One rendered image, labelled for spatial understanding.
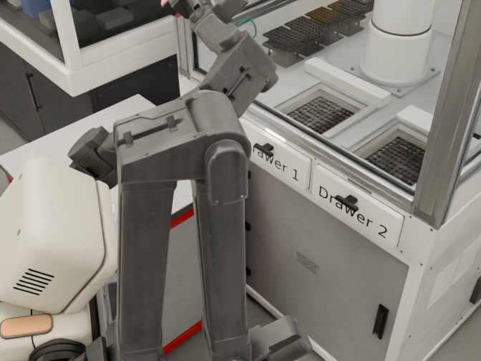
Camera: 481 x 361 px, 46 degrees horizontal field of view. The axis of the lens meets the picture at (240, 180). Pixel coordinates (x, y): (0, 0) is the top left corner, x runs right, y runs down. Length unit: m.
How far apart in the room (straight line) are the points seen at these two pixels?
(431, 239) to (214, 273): 0.88
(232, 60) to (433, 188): 0.69
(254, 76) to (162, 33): 1.47
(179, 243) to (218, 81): 1.05
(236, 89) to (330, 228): 0.95
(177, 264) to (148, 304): 1.20
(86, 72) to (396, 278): 1.30
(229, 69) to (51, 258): 0.37
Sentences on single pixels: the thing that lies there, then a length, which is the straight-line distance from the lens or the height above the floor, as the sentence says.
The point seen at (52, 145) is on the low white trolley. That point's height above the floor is 0.76.
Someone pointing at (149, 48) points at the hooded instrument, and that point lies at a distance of 2.33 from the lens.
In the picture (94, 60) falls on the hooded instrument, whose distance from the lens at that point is 2.20.
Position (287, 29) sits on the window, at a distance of 1.53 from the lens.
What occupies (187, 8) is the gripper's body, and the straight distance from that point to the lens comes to 1.41.
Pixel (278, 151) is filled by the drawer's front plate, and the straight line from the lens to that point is 1.69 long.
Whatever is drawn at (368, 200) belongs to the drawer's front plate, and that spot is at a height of 0.93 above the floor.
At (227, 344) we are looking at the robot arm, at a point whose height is 1.27.
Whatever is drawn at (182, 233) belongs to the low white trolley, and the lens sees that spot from 1.83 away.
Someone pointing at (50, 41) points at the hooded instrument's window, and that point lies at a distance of 2.22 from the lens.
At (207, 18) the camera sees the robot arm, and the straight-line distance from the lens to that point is 1.24.
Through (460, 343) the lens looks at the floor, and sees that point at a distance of 2.46.
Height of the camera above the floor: 1.95
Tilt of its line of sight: 41 degrees down
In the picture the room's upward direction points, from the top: 1 degrees counter-clockwise
